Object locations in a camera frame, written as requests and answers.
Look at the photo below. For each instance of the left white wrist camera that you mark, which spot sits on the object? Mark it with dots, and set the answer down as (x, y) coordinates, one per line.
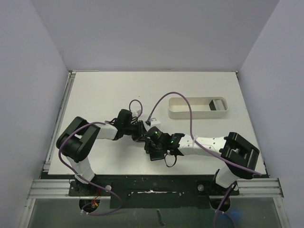
(136, 113)

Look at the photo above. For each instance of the white oblong plastic tray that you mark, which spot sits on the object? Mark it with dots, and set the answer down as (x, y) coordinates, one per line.
(178, 108)

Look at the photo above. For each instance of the black card holder wallet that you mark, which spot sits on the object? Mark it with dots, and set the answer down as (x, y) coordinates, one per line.
(155, 156)

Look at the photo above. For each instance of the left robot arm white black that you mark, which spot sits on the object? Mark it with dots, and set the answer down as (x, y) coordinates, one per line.
(77, 140)

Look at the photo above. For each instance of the aluminium frame rail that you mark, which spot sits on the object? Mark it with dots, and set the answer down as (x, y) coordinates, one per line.
(260, 188)
(49, 189)

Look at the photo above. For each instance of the stack of silver credit cards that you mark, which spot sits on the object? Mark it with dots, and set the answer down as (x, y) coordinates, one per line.
(216, 105)

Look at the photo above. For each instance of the right aluminium frame rail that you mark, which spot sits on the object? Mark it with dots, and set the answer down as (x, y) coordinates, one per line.
(260, 188)

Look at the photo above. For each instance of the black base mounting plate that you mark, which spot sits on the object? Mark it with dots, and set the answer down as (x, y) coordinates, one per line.
(148, 192)

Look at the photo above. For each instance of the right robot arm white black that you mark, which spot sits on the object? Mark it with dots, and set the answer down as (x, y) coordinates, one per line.
(238, 154)

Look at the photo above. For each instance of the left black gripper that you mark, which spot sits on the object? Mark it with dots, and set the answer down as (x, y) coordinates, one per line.
(139, 136)

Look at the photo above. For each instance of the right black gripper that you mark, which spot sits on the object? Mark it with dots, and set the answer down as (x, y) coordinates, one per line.
(149, 145)

